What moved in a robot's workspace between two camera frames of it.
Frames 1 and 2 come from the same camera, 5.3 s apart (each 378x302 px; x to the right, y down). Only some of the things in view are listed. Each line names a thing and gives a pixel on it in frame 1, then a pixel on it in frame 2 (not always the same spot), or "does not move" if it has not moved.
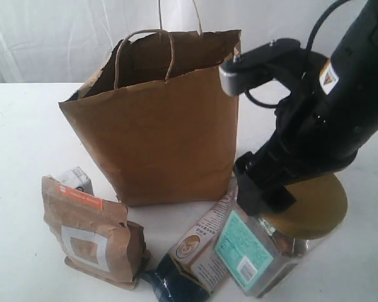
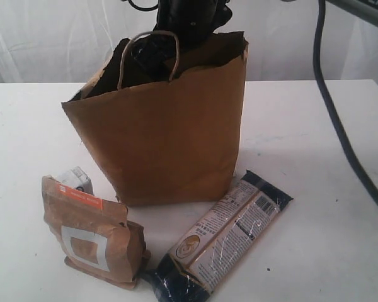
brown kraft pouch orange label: x=93 y=236 does not move
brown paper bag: x=152 y=111 does not move
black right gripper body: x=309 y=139 -> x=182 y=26
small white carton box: x=77 y=178 does not move
